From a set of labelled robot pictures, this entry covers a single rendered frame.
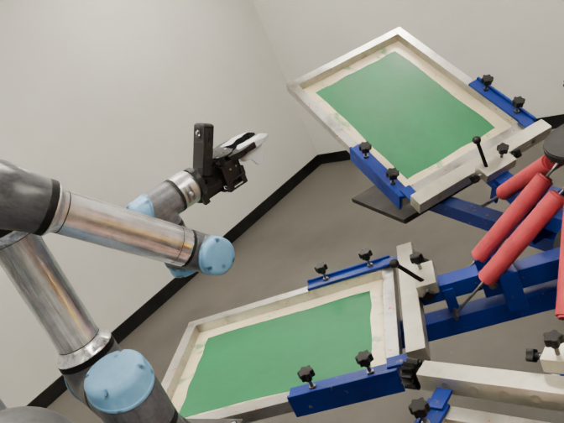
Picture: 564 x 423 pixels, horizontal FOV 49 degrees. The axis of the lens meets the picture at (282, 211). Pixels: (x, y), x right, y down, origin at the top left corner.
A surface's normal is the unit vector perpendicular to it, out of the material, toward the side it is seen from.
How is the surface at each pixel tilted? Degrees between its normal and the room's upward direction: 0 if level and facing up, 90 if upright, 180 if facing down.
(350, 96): 32
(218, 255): 90
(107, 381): 7
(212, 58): 90
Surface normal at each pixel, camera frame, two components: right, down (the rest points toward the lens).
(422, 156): -0.15, -0.62
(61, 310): 0.50, 0.11
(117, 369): -0.31, -0.84
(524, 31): -0.57, 0.51
